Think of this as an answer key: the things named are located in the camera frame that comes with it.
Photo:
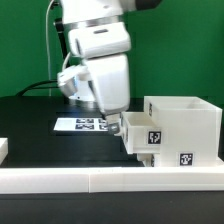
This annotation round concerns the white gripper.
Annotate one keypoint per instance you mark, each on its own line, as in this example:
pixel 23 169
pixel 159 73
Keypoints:
pixel 110 77

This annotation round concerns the white drawer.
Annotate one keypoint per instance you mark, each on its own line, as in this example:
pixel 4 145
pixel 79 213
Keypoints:
pixel 148 160
pixel 140 134

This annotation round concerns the white front drawer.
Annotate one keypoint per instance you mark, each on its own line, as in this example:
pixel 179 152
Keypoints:
pixel 148 160

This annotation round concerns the white drawer cabinet box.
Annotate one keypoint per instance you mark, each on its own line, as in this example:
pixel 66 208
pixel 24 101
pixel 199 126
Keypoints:
pixel 190 130

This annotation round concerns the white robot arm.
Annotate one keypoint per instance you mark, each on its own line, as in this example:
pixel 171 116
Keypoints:
pixel 78 14

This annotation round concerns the white marker tag plate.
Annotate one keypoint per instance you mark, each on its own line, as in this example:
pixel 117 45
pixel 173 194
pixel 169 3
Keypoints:
pixel 80 124

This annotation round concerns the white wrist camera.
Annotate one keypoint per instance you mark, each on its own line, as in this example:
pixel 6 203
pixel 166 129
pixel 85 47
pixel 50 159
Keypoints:
pixel 89 43

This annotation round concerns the white front fence wall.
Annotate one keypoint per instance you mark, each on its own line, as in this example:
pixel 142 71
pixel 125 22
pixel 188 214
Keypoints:
pixel 94 180

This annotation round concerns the white fence wall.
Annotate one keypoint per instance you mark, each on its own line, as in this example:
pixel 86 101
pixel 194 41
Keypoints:
pixel 3 149
pixel 219 162
pixel 94 180

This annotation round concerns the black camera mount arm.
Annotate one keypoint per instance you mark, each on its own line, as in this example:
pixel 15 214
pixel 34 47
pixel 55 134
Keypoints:
pixel 60 32

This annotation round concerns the white left fence wall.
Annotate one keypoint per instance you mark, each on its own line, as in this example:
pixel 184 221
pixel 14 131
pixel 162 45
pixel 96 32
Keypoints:
pixel 3 149

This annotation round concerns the white right fence wall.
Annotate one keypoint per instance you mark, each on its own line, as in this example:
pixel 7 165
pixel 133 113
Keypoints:
pixel 219 162

